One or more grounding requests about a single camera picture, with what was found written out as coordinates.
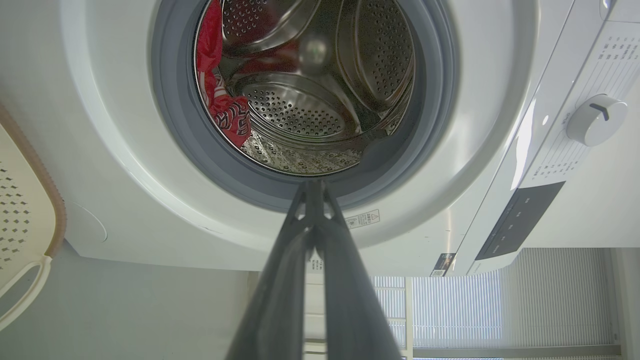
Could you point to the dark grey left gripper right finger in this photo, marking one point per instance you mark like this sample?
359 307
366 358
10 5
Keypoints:
350 305

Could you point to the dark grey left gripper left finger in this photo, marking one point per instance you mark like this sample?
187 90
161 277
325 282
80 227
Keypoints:
275 305

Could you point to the dark grey control panel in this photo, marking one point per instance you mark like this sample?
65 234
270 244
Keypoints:
520 220

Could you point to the red patterned cloth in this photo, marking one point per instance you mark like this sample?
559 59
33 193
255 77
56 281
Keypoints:
220 100

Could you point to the stainless steel washing machine drum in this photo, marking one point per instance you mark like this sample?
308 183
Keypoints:
325 85

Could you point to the cream perforated laundry basket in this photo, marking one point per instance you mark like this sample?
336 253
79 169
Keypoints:
22 220

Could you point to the white control dial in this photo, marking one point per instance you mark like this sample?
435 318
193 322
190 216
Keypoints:
596 120

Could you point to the white window blinds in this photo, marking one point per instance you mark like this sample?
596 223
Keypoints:
500 310

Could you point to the grey rubber door gasket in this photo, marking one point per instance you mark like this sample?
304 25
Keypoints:
175 120

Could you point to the white front-load washing machine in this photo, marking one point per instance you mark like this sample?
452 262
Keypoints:
115 150

